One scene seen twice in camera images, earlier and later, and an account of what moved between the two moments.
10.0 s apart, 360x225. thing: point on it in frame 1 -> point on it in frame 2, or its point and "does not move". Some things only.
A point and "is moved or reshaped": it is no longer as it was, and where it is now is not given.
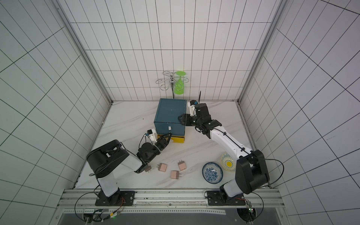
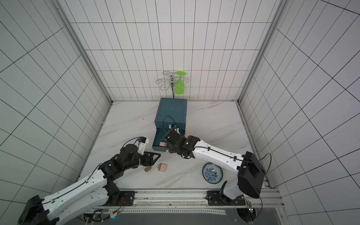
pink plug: [162, 167] does not move
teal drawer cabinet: [166, 120] does not move
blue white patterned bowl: [212, 173] does not move
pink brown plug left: [148, 168] does not move
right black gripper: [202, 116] -> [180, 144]
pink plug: [182, 165] is moved or reshaped
